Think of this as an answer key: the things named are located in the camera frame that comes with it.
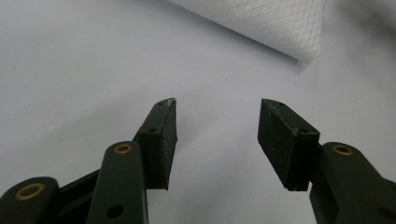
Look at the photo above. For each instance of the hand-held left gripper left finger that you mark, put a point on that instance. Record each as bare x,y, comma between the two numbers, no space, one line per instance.
158,146

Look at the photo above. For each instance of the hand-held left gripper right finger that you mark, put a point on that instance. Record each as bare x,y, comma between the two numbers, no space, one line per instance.
283,149

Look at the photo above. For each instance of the white mesh laundry bag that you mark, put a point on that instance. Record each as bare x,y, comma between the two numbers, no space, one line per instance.
274,25

